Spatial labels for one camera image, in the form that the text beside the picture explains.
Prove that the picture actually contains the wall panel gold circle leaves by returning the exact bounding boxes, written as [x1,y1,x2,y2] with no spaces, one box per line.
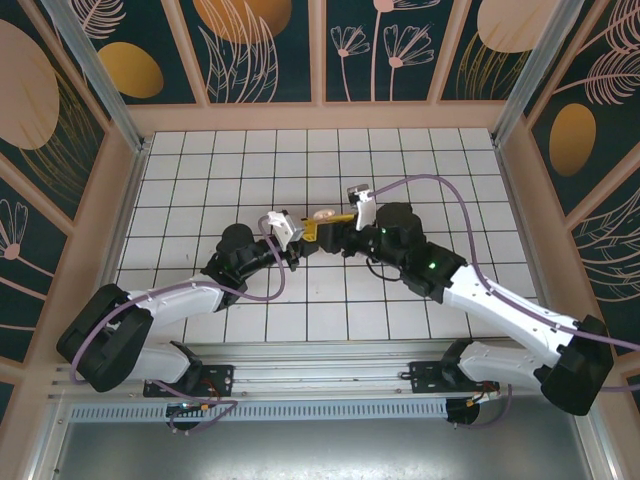
[179,0,315,105]

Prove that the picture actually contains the wall panel gold oval feather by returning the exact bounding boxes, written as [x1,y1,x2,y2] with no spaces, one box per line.
[64,0,201,105]

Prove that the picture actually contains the wall panel cream circle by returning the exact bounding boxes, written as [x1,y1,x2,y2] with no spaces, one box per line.
[439,0,556,101]
[0,0,110,229]

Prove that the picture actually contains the grey slotted cable duct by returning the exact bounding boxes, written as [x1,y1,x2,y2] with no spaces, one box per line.
[67,398,450,422]

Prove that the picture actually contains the wall panel pink leaves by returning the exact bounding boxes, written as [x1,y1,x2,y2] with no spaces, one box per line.
[569,192,640,357]

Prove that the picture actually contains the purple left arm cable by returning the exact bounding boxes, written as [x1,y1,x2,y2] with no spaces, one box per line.
[69,215,291,436]

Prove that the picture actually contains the wall panel pink flower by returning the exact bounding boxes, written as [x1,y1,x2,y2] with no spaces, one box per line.
[0,164,70,366]

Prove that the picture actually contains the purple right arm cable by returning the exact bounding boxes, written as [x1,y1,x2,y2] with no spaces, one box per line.
[368,173,640,431]

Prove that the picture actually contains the aluminium frame post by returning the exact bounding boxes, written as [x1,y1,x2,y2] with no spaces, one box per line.
[38,0,151,155]
[491,0,587,147]

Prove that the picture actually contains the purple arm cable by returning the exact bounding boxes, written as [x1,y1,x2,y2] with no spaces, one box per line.
[368,173,640,431]
[69,215,291,436]

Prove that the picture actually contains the wall panel pink flowers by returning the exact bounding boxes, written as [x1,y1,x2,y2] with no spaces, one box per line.
[324,0,437,104]

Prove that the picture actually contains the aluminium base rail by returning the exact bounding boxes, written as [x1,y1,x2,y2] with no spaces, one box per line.
[47,341,599,401]

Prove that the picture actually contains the thin black wire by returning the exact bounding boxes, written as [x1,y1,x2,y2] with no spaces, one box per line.
[364,255,404,282]

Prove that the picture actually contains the wall panel gold oval feathers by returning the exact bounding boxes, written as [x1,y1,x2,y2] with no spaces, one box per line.
[528,0,640,217]

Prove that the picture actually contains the grey metal sheet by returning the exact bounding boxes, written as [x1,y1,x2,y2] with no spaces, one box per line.
[47,418,599,480]

